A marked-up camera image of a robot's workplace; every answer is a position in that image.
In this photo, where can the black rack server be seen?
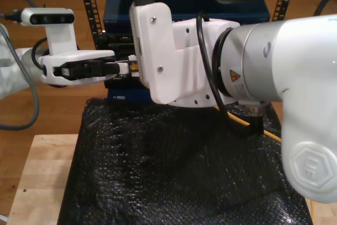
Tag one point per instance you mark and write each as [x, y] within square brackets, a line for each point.
[118, 46]

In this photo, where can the blue flat base box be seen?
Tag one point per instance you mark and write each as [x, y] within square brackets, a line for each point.
[131, 96]

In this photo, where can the black bubble mat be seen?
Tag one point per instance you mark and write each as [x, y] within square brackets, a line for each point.
[131, 183]

